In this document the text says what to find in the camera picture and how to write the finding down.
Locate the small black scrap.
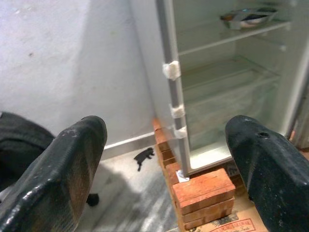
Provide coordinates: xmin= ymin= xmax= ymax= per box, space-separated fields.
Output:
xmin=86 ymin=192 xmax=100 ymax=207

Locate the white paper scrap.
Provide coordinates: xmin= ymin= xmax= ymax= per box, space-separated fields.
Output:
xmin=175 ymin=170 xmax=191 ymax=182

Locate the fridge glass shelf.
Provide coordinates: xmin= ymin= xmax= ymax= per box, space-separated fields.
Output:
xmin=181 ymin=55 xmax=281 ymax=88
xmin=178 ymin=21 xmax=292 ymax=57

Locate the clear crisper drawer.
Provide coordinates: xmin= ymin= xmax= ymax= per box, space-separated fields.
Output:
xmin=185 ymin=81 xmax=279 ymax=151

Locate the brown cardboard sheet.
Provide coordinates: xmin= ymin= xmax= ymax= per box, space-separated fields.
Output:
xmin=188 ymin=163 xmax=270 ymax=232

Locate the black bag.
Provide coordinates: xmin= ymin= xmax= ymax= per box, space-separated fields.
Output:
xmin=0 ymin=111 xmax=56 ymax=194

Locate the silver food packet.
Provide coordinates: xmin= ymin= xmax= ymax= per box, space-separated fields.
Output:
xmin=219 ymin=7 xmax=279 ymax=31

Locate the grey fridge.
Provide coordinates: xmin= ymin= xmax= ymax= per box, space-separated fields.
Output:
xmin=127 ymin=0 xmax=309 ymax=181

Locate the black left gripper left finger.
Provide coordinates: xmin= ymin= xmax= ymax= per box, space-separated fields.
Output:
xmin=0 ymin=115 xmax=108 ymax=232

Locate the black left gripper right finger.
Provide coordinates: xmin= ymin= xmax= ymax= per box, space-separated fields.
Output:
xmin=225 ymin=115 xmax=309 ymax=232

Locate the black toy animal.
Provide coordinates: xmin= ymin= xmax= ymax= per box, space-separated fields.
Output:
xmin=133 ymin=146 xmax=155 ymax=172

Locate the red brick row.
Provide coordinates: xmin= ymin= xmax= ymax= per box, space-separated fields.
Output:
xmin=152 ymin=117 xmax=181 ymax=187

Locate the white foam pad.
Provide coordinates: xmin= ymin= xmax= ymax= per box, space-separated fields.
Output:
xmin=162 ymin=60 xmax=181 ymax=80
xmin=170 ymin=105 xmax=186 ymax=119
xmin=173 ymin=126 xmax=188 ymax=139

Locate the red brick stack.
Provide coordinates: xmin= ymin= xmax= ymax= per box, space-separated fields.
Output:
xmin=171 ymin=167 xmax=236 ymax=231

